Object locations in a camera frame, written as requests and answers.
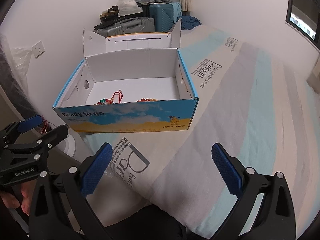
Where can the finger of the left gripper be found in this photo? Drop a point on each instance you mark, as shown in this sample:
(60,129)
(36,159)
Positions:
(52,138)
(28,124)

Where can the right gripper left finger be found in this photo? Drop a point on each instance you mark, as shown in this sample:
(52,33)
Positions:
(82,181)

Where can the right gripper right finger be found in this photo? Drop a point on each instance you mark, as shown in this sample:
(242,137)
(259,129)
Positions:
(244,183)

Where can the left hand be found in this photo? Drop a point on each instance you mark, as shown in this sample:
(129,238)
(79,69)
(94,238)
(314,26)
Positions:
(22,198)

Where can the white cardboard shoe box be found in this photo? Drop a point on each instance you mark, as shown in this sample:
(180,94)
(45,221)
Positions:
(128,84)

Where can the grey suitcase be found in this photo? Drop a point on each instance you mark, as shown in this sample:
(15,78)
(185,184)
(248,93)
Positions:
(129,26)

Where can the clutter on suitcases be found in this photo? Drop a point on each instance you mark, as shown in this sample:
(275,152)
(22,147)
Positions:
(126,9)

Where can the teal suitcase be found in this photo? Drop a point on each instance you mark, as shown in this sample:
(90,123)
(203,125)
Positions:
(165,15)

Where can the blue cloth pile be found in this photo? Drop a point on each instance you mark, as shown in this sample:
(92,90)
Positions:
(189,22)

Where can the white wall socket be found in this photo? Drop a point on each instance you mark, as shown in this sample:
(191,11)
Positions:
(38,49)

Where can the wall monitor screen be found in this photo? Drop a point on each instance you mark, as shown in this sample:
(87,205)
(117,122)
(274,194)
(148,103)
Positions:
(303,15)

